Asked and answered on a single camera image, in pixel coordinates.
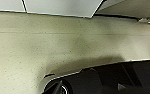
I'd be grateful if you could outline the white double door base cabinet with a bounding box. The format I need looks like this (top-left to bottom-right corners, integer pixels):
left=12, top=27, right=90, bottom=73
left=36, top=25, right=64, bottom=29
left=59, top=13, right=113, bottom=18
left=0, top=0, right=104, bottom=19

